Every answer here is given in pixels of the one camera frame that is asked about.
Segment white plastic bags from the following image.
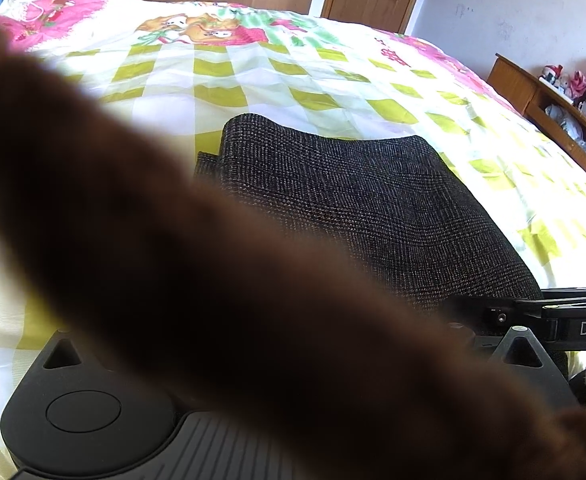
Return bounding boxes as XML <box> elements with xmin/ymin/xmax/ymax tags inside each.
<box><xmin>544</xmin><ymin>104</ymin><xmax>586</xmax><ymax>145</ymax></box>

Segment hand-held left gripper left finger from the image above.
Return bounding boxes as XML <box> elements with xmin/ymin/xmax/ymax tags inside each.
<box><xmin>36</xmin><ymin>330</ymin><xmax>124</xmax><ymax>382</ymax></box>

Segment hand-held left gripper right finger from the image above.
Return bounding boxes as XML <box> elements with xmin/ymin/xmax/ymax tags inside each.
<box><xmin>488</xmin><ymin>325</ymin><xmax>572</xmax><ymax>387</ymax></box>

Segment checked cartoon print bed sheet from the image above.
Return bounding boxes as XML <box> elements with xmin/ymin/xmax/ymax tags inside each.
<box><xmin>0</xmin><ymin>0</ymin><xmax>586</xmax><ymax>398</ymax></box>

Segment dark grey tweed pants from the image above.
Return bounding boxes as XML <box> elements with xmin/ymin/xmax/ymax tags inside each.
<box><xmin>195</xmin><ymin>112</ymin><xmax>546</xmax><ymax>342</ymax></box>

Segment red and white toys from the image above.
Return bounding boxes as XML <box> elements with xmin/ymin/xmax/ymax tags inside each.
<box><xmin>539</xmin><ymin>56</ymin><xmax>586</xmax><ymax>98</ymax></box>

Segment wooden desk with shelves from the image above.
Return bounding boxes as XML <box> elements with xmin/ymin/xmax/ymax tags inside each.
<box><xmin>486</xmin><ymin>53</ymin><xmax>586</xmax><ymax>199</ymax></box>

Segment brown fuzzy cloth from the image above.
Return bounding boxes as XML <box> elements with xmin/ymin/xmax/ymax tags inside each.
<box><xmin>0</xmin><ymin>2</ymin><xmax>586</xmax><ymax>480</ymax></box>

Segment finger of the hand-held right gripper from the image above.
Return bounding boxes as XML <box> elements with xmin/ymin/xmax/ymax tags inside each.
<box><xmin>448</xmin><ymin>287</ymin><xmax>560</xmax><ymax>337</ymax></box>

